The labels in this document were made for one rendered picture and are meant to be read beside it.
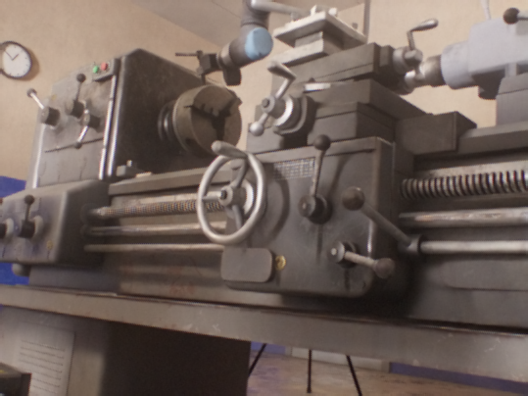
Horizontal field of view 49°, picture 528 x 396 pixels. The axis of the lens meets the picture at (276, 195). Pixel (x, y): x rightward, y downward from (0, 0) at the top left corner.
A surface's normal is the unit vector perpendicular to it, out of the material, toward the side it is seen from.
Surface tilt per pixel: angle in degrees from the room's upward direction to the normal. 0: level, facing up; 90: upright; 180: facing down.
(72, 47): 90
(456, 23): 90
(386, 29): 90
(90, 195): 90
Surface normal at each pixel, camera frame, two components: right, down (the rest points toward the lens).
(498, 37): -0.66, -0.26
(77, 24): 0.74, -0.06
